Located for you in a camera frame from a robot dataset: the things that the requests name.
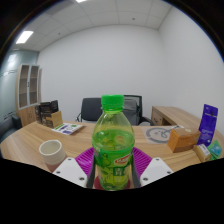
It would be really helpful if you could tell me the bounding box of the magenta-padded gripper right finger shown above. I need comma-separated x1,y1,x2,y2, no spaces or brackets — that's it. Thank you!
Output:
130,146,175,188

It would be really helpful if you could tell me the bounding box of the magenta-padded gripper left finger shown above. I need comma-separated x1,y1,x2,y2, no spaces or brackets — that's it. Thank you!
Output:
52,146,98,188

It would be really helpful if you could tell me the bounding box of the green drink bottle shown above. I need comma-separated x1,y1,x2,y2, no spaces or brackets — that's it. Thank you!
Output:
91,94,136,191

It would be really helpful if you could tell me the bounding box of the white and pink cup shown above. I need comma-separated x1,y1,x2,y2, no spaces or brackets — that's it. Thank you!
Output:
38,139,68,173

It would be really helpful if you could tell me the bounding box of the orange-brown cardboard box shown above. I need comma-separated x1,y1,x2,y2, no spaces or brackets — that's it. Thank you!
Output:
167,127,202,154

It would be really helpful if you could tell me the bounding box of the white printed leaflet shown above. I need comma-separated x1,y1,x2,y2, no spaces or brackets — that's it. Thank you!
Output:
51,122,85,136

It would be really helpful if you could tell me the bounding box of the small tan box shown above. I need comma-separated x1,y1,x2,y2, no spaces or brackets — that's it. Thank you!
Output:
193,143,212,163

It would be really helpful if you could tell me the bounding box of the wooden side desk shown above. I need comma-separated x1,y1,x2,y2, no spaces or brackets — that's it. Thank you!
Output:
150,105,206,129

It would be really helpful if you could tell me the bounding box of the grey mesh office chair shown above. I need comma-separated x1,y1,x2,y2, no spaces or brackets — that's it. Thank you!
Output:
123,94,155,127

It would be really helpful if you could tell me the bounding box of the black office chair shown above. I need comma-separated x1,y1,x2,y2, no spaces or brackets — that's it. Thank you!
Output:
75,97,103,123

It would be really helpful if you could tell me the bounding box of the small dark brown box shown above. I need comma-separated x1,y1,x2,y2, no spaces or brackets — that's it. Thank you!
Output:
34,104,44,125

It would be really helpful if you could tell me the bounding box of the dark printed box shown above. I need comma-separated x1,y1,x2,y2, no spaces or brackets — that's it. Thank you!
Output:
39,99,60,116

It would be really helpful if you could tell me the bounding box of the purple standing package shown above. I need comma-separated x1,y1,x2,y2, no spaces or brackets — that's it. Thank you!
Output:
197,103,219,147

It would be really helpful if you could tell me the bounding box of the wooden shelf unit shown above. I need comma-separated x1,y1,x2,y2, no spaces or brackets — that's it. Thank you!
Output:
15,64,43,128

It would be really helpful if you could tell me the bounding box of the dark sofa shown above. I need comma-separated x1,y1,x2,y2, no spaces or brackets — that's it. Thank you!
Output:
0,114,23,141

